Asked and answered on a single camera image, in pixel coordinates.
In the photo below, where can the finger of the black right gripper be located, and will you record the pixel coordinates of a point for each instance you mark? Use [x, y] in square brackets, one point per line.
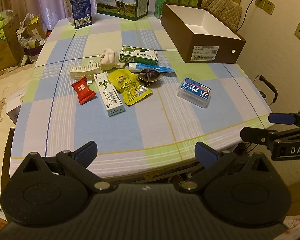
[268, 136]
[285, 118]

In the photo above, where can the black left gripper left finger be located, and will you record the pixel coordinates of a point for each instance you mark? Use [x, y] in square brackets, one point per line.
[75, 164]

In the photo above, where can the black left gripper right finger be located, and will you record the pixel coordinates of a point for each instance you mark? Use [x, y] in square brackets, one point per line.
[215, 163]

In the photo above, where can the red candy packet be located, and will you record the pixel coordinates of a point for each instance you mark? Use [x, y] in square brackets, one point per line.
[83, 91]

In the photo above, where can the dark snack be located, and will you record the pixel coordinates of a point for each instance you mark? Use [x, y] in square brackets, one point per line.
[148, 76]

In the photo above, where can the white cloth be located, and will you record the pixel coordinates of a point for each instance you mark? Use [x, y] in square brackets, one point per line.
[110, 59]

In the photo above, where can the blue hand cream tube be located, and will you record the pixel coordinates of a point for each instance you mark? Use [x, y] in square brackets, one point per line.
[138, 67]

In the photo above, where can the clear box blue label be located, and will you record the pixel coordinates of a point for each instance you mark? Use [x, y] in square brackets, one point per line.
[194, 92]

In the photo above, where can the long white green medicine box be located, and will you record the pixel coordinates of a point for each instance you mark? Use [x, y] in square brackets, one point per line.
[109, 95]

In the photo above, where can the white box on floor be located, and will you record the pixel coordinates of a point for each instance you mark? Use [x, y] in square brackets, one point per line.
[14, 103]

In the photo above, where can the white plastic clip rack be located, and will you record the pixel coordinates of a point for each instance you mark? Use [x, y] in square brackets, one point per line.
[89, 70]

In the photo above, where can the yellow snack packet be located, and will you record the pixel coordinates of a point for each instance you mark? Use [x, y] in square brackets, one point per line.
[127, 84]

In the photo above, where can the brown cardboard shoe box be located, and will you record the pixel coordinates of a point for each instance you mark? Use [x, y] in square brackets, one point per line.
[199, 36]

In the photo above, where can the quilted beige chair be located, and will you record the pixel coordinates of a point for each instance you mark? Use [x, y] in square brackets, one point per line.
[227, 11]

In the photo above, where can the brown cardboard box with packs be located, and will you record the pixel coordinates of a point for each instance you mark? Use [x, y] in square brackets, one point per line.
[11, 52]

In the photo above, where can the bin with crumpled packaging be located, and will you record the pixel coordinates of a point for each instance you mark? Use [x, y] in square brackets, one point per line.
[32, 35]

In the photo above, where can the tall blue carton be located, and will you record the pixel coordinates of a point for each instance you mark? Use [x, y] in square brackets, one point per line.
[78, 12]

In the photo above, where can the black chair handle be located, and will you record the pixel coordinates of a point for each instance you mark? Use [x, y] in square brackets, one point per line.
[269, 85]

